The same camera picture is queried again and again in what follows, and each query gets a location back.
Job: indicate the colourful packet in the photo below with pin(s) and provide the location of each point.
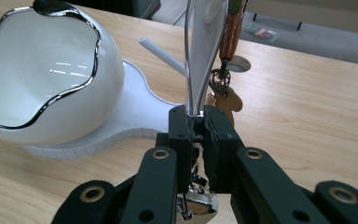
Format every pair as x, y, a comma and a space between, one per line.
262, 32

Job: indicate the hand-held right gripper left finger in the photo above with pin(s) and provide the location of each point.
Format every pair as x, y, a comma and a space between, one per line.
180, 146

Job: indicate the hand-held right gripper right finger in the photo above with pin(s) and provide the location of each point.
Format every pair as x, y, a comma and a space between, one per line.
220, 149

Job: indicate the white bowl with silver rim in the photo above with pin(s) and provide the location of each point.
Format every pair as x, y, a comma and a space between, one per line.
43, 68

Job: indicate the white key rack with pole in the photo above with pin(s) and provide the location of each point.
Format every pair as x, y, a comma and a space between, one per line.
130, 102

